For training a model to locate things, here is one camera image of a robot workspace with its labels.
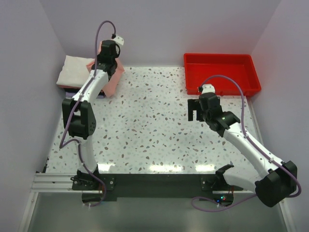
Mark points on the black folded t shirt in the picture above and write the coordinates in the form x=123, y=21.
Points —
x=71, y=90

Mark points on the lavender folded t shirt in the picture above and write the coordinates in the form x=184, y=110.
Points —
x=71, y=94

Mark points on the red plastic tray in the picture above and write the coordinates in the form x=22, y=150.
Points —
x=238, y=67

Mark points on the white folded t shirt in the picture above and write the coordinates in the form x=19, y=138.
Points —
x=74, y=71

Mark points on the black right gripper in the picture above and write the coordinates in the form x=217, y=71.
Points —
x=193, y=104

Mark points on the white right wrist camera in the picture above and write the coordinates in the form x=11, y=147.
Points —
x=206, y=88

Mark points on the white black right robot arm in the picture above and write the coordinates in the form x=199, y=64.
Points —
x=278, y=179

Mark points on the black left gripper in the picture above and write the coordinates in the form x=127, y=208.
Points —
x=98, y=59

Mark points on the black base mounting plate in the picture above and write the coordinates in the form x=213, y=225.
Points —
x=111, y=187

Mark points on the aluminium frame rail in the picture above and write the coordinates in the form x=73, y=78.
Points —
x=51, y=182

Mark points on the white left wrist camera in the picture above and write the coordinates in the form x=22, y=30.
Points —
x=119, y=40

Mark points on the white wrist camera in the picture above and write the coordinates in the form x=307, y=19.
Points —
x=119, y=40
x=206, y=88

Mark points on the salmon pink t shirt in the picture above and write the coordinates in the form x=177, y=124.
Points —
x=109, y=89

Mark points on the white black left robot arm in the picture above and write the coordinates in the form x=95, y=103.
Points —
x=78, y=115

